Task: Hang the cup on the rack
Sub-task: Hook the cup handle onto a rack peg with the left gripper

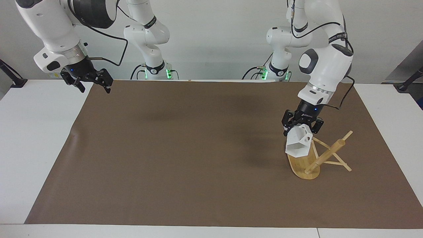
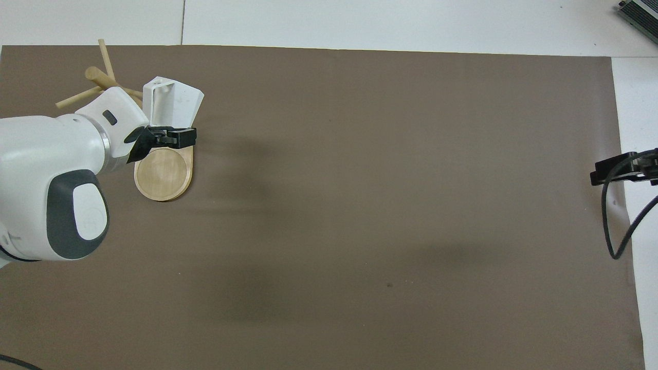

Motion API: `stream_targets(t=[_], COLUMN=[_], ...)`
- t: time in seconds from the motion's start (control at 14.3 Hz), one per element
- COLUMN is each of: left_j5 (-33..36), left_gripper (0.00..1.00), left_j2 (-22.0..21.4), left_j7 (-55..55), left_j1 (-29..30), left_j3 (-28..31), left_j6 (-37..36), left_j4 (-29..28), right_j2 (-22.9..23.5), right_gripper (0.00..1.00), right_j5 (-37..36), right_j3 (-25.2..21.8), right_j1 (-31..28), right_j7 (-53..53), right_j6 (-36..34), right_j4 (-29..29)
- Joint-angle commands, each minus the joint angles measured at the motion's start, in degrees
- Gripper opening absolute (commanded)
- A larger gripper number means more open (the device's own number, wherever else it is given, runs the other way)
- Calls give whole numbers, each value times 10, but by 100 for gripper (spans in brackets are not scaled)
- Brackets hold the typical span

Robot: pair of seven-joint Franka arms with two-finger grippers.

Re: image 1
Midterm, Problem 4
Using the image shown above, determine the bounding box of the white faceted cup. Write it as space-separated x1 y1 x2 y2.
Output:
285 124 313 158

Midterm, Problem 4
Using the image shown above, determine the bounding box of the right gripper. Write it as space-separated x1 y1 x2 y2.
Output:
60 55 114 94

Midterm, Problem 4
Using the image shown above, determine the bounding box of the black stand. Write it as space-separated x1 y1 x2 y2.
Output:
0 59 28 89
396 66 423 93

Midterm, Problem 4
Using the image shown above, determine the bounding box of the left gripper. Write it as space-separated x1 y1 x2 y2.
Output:
281 99 325 137

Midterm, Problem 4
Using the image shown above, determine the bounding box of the wooden cup rack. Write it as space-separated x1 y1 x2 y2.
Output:
287 130 354 181

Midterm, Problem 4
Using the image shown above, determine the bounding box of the black cable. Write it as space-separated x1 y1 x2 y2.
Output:
325 75 356 110
68 7 129 67
130 64 148 80
242 53 275 80

